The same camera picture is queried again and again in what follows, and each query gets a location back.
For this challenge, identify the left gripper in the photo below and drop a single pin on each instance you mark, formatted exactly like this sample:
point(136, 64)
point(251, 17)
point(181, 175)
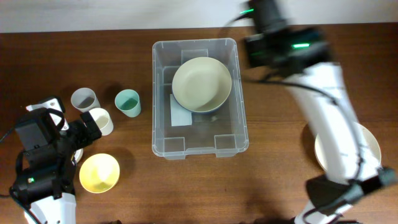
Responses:
point(78, 128)

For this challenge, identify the cream cup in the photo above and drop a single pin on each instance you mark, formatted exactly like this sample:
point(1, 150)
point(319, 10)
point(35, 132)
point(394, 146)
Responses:
point(103, 120)

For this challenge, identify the mint green cup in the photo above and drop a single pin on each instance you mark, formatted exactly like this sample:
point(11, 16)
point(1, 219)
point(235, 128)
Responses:
point(128, 102)

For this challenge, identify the cream bowl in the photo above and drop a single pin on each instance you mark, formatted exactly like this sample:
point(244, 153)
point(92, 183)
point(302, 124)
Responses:
point(202, 73)
point(369, 137)

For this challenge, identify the dark blue bowl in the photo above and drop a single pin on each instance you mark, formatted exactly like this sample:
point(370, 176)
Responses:
point(201, 101)

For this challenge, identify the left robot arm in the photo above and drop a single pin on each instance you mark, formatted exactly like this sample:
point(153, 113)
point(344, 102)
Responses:
point(46, 166)

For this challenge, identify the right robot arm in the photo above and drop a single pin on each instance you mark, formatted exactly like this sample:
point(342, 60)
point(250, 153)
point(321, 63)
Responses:
point(302, 61)

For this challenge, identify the grey cup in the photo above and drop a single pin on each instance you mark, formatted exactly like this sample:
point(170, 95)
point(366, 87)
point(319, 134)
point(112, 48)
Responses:
point(84, 99)

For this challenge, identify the white small bowl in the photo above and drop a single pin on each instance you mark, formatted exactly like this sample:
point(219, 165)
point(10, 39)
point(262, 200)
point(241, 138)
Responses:
point(78, 155)

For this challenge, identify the yellow small bowl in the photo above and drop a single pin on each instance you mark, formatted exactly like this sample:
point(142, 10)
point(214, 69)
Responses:
point(99, 173)

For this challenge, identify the clear plastic storage bin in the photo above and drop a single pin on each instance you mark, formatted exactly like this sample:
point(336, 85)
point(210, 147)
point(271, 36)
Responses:
point(222, 132)

